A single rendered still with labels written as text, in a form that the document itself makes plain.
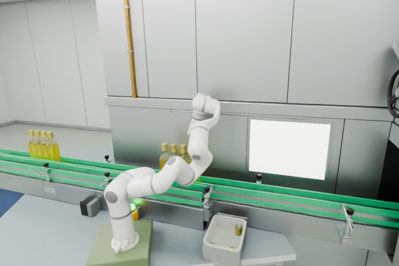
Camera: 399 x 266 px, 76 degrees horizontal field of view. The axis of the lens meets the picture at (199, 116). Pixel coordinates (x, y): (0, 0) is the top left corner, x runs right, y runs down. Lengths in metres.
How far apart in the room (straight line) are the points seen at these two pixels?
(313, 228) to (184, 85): 1.01
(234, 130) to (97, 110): 4.67
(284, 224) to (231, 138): 0.52
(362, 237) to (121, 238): 1.11
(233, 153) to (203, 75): 0.49
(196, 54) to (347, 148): 0.94
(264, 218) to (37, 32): 6.06
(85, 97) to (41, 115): 1.43
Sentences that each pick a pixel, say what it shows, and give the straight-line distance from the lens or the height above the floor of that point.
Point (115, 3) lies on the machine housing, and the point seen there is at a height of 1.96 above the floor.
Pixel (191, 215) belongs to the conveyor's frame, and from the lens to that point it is 1.44.
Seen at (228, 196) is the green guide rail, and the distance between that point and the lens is 1.45.
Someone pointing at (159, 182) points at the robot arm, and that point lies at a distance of 1.05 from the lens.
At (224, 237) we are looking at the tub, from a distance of 1.41.
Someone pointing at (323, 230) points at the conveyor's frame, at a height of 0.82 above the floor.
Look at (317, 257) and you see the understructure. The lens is 1.87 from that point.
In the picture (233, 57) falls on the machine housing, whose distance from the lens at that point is 1.42.
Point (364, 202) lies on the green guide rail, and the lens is 1.53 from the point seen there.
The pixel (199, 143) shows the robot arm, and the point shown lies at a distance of 1.06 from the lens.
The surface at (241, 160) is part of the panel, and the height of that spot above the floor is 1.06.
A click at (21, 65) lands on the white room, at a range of 7.18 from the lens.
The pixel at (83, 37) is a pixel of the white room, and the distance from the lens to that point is 5.82.
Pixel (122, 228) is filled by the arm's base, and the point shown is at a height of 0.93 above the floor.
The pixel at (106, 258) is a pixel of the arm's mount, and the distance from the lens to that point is 1.32.
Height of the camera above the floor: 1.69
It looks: 15 degrees down
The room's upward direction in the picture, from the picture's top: 1 degrees counter-clockwise
